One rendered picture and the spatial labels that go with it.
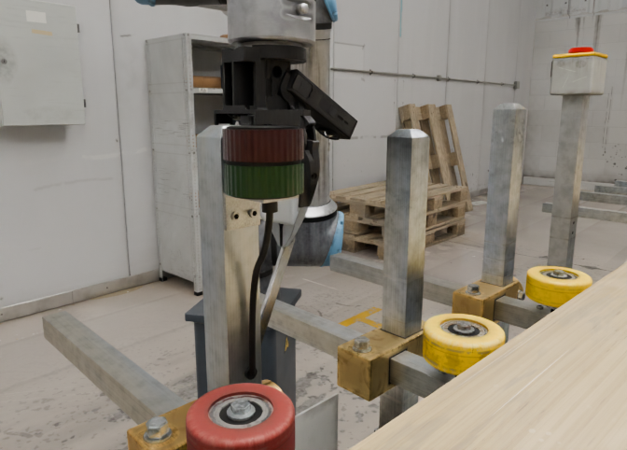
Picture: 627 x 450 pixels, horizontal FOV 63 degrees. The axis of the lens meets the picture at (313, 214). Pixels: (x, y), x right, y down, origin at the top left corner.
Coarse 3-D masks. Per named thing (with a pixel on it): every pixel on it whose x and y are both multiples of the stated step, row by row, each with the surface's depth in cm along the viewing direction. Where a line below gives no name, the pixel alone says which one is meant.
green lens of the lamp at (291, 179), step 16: (224, 176) 38; (240, 176) 36; (256, 176) 36; (272, 176) 36; (288, 176) 36; (224, 192) 38; (240, 192) 36; (256, 192) 36; (272, 192) 36; (288, 192) 37
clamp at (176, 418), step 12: (264, 384) 48; (180, 408) 45; (168, 420) 43; (180, 420) 43; (132, 432) 41; (144, 432) 41; (180, 432) 41; (132, 444) 41; (144, 444) 40; (156, 444) 40; (168, 444) 40; (180, 444) 40
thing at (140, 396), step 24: (48, 336) 66; (72, 336) 61; (96, 336) 61; (72, 360) 60; (96, 360) 55; (120, 360) 55; (96, 384) 55; (120, 384) 50; (144, 384) 50; (120, 408) 51; (144, 408) 47; (168, 408) 46
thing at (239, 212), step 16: (240, 128) 36; (256, 128) 35; (272, 128) 36; (288, 128) 36; (224, 208) 40; (240, 208) 41; (256, 208) 42; (272, 208) 38; (240, 224) 41; (256, 224) 42; (256, 272) 41; (256, 288) 42; (256, 304) 43
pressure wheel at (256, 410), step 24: (240, 384) 41; (192, 408) 38; (216, 408) 39; (240, 408) 37; (264, 408) 39; (288, 408) 38; (192, 432) 36; (216, 432) 35; (240, 432) 35; (264, 432) 35; (288, 432) 36
